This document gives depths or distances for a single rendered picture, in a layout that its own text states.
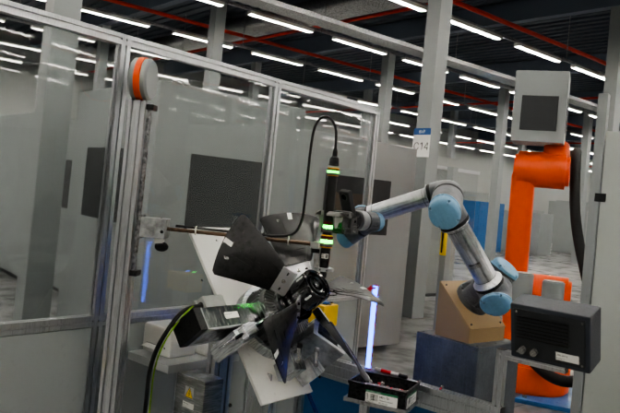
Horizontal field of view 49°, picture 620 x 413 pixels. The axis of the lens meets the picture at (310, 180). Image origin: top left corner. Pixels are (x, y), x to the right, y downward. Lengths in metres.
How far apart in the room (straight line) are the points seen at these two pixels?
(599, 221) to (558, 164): 2.38
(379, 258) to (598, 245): 3.39
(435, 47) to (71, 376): 7.47
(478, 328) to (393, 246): 4.24
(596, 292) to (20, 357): 2.75
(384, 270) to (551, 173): 1.94
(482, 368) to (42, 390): 1.61
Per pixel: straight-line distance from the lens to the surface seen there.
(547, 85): 6.16
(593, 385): 3.91
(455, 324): 2.80
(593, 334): 2.34
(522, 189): 6.22
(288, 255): 2.42
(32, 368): 2.58
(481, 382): 2.78
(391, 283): 7.04
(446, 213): 2.46
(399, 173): 6.97
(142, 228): 2.47
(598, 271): 3.84
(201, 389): 2.47
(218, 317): 2.16
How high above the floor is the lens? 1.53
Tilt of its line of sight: 1 degrees up
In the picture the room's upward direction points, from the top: 6 degrees clockwise
